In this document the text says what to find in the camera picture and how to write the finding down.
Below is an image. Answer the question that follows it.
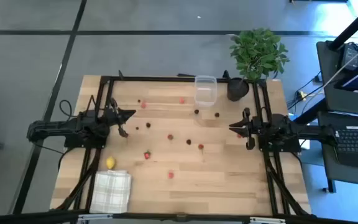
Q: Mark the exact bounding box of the thin white cord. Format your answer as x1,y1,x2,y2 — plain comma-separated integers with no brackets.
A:
320,37,358,90

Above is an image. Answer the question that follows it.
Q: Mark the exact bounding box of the black floor cable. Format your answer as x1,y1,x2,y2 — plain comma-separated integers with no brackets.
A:
286,71,326,118

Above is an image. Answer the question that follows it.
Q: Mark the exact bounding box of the black plant pot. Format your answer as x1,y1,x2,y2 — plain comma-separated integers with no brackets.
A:
227,77,250,102

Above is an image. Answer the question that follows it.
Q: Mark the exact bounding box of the green leafy plant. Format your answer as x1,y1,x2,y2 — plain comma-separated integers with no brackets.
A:
229,27,291,82

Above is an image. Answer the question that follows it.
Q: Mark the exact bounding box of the dark grey desk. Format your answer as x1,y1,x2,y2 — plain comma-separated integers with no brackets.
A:
317,111,358,194
316,40,358,114

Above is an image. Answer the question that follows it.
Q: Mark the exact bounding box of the white checkered cloth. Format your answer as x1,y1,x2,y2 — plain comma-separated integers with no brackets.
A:
89,169,132,214

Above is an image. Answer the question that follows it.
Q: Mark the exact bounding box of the silver frame bracket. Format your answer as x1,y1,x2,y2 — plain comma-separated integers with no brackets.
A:
78,213,113,222
249,217,286,224

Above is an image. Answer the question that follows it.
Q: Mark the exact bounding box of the clear plastic tupperware container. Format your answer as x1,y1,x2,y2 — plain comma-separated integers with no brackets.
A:
194,75,218,108

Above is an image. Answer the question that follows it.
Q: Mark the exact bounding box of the black power adapter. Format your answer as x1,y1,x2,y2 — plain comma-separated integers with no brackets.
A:
340,42,358,72

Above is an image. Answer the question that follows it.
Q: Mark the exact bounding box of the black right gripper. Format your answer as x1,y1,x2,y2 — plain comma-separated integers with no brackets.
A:
228,107,262,151

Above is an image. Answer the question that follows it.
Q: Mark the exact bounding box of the yellow lemon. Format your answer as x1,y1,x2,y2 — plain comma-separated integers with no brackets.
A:
105,156,117,170

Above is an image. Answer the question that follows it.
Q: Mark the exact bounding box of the black diagonal pole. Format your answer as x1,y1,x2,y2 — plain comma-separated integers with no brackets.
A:
327,0,358,51

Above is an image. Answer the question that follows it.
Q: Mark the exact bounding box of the black laptop keyboard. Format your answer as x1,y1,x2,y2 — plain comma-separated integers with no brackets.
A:
334,124,358,170

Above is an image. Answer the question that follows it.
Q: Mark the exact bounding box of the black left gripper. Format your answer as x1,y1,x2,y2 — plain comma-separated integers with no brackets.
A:
103,98,137,139

